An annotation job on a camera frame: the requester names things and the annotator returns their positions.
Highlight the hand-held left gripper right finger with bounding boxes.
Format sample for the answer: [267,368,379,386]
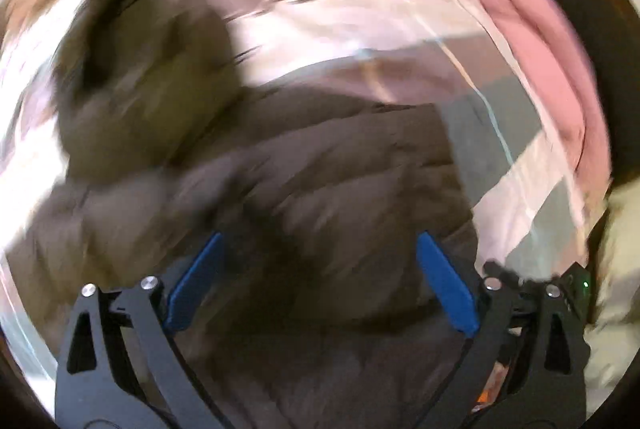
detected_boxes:
[410,232,590,429]

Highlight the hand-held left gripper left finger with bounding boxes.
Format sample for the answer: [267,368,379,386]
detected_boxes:
[54,232,236,429]

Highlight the brown puffer jacket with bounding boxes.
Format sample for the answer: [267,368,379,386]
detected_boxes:
[10,0,483,429]

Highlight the cream cloth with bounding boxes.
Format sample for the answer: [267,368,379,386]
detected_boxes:
[582,181,640,402]

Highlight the plaid blanket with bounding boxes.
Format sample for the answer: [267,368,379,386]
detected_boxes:
[165,0,588,280]

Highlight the pink garment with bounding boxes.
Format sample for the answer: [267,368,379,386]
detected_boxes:
[475,0,615,190]

